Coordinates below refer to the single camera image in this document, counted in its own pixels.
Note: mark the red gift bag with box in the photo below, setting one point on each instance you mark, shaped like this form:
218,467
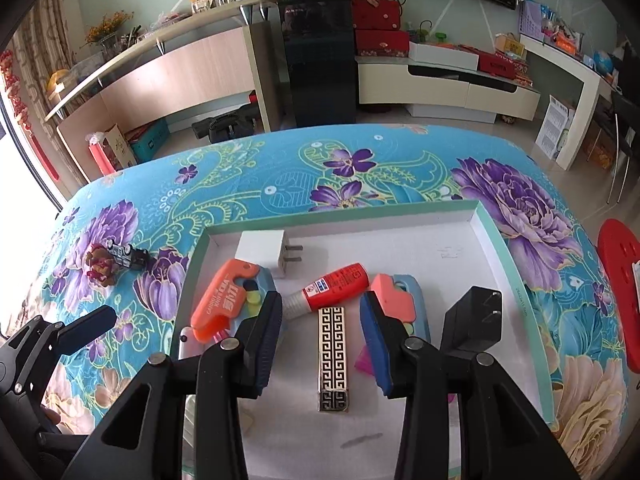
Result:
107,152

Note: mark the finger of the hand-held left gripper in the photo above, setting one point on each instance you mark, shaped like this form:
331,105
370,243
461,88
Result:
87,330

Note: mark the red gift bags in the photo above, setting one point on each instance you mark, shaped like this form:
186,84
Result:
377,15

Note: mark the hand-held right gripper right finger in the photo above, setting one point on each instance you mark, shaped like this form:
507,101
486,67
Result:
377,350

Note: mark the white desk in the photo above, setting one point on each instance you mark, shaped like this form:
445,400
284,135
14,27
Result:
590,90

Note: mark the red plastic stool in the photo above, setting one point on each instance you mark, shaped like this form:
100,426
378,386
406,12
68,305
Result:
617,270

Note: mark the red and white glue bottle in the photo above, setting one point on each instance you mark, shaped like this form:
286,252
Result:
335,285

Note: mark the salmon and blue toy cutter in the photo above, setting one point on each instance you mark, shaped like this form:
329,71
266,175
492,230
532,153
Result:
395,297

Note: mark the pink pup figure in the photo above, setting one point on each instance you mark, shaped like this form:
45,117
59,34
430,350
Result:
100,267

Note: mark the black gold patterned lighter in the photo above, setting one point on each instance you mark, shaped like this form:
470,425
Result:
332,360

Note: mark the wooden shelf unit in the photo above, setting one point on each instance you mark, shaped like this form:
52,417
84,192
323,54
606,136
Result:
190,70

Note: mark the dark chair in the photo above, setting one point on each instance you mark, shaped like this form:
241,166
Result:
627,130

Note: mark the black vacuum cleaner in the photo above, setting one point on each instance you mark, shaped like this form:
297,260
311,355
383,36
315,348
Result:
222,125

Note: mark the floral blanket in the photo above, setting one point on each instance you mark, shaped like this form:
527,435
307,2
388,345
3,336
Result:
350,170

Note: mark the teal shallow cardboard box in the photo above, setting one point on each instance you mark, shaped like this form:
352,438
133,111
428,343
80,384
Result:
425,240

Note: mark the white printed carton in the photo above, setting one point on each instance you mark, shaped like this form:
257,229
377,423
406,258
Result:
555,127

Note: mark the orange and blue toy gun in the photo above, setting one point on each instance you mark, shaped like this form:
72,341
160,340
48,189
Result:
220,300

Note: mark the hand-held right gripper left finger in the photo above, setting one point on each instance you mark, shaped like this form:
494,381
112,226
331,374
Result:
270,345

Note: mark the red hanging decoration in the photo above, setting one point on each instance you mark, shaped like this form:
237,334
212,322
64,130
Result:
20,105

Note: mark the blue crate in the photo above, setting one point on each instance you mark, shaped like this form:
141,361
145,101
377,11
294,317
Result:
147,142

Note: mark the cream television stand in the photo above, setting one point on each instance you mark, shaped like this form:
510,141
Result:
440,92

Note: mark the black charger plug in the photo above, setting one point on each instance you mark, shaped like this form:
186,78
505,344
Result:
472,320

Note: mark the patterned curtain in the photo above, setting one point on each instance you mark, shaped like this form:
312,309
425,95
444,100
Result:
40,85

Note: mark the magenta lighter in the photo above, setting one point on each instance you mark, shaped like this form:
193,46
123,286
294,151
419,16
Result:
364,364

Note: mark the black toy car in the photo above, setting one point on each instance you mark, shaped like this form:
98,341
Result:
130,255

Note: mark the white charger plug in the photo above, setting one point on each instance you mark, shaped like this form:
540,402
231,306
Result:
260,252

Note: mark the black cabinet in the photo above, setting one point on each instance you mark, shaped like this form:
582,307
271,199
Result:
320,60

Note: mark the yellow flower bouquet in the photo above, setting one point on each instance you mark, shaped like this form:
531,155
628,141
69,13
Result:
105,30

